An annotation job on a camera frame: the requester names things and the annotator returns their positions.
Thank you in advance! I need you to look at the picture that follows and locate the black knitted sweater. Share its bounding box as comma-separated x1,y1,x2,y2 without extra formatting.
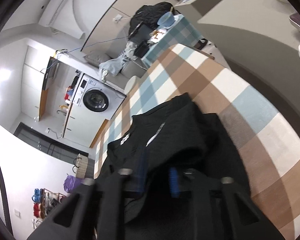
98,94,250,239

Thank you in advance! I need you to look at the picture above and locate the light blue clothes pile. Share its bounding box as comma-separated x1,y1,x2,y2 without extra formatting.
98,41,136,83

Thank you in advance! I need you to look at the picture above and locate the purple bag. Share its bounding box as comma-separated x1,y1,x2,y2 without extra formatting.
63,175,83,193

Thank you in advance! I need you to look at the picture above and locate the woven basket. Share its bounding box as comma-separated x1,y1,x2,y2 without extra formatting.
72,154,89,179

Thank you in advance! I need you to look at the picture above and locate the wooden shoe rack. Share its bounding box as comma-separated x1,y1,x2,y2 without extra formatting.
32,189,66,219

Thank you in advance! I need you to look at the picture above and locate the checkered bed cover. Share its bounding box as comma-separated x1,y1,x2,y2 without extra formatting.
94,44,300,239

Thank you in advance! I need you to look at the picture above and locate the white washing machine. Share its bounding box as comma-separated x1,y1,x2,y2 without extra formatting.
70,74,126,126

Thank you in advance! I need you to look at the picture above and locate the grey sofa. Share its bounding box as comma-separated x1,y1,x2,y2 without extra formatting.
84,41,148,89

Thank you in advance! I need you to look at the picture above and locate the black open box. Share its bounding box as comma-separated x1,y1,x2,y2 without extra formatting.
128,22,153,58

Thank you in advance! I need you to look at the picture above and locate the teal checkered side table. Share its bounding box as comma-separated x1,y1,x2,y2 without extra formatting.
141,14,204,68

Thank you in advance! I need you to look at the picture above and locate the blue plastic bowl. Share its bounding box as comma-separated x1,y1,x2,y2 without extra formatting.
157,11,175,28

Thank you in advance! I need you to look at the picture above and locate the white air conditioner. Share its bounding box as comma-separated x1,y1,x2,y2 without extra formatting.
38,0,84,40

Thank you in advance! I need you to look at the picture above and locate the black jacket pile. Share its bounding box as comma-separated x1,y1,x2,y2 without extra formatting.
128,2,175,34

